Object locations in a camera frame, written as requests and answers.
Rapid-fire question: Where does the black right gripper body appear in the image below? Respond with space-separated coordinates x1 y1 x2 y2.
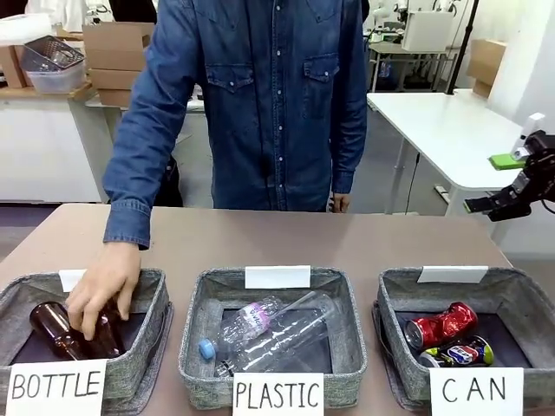
524 129 555 205

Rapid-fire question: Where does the crushed red soda can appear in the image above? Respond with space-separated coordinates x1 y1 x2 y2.
405 302 480 351

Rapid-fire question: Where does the crushed dark Pepsi can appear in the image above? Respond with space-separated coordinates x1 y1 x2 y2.
418 335 495 368

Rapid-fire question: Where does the large clear plastic bottle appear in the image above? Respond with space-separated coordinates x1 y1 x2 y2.
216 289 337 376

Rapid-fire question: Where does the blue-capped clear plastic bottle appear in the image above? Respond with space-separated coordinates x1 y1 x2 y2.
198 296 287 361

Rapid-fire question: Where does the brown glass bottle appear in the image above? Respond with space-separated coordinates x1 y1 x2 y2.
29 302 88 361
88 296 127 360

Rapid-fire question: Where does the person's right forearm, denim sleeve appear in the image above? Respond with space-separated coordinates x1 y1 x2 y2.
102 129 174 251

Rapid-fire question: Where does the person's left forearm, denim sleeve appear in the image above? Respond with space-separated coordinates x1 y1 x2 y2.
329 107 369 195

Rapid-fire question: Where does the white folded can label card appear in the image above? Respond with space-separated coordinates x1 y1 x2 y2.
416 265 489 284

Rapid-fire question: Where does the grey fabric basket marked can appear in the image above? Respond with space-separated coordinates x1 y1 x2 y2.
371 266 555 411

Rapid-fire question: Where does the grey fabric basket marked plastic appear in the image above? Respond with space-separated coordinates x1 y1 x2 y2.
177 266 369 411

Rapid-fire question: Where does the white CAN paper sign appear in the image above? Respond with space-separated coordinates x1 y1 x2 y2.
428 367 526 416

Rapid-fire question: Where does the grey fabric basket marked bottle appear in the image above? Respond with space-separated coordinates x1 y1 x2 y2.
0 268 174 413

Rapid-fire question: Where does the clear perforated plastic basket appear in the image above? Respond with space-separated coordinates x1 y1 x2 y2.
23 36 86 73

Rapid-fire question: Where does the person's right hand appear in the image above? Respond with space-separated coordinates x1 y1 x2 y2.
65 242 142 341

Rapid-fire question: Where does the white table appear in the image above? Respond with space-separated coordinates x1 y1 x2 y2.
366 88 555 218

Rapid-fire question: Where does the tall cardboard box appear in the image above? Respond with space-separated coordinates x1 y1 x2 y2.
470 38 507 99

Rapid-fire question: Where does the black stand pole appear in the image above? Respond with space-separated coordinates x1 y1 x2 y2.
446 0 480 94

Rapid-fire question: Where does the grey workbench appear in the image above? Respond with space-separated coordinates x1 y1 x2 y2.
368 41 460 93

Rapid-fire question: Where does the white machine housing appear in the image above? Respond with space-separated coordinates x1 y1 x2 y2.
401 10 454 52

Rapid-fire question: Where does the white folded plastic label card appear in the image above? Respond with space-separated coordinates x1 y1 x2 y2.
245 265 312 290

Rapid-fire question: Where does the person in denim shirt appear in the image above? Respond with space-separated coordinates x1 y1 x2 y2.
102 0 369 251

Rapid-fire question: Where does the white PLASTIC paper sign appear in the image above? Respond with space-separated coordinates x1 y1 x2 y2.
232 372 325 416

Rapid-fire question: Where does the small flat cardboard box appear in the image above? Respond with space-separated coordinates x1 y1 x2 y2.
95 88 134 108

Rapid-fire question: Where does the large open cardboard box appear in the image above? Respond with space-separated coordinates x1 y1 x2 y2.
82 21 156 71

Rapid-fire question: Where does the white folded bottle label card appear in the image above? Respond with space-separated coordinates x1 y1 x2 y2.
58 269 90 293

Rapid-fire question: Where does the clear plastic tub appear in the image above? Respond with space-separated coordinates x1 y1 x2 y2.
29 64 86 94

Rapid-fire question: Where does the white cabinet desk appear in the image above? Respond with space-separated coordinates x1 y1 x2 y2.
0 86 122 204

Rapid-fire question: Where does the white BOTTLE paper sign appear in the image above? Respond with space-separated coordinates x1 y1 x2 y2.
6 358 108 416

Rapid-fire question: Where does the white foam sheet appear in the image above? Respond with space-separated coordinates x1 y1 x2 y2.
0 16 60 44

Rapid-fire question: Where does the brown cardboard carton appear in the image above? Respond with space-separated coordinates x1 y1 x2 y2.
0 42 34 89

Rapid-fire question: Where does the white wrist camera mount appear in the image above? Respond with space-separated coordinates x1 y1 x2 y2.
510 113 546 162

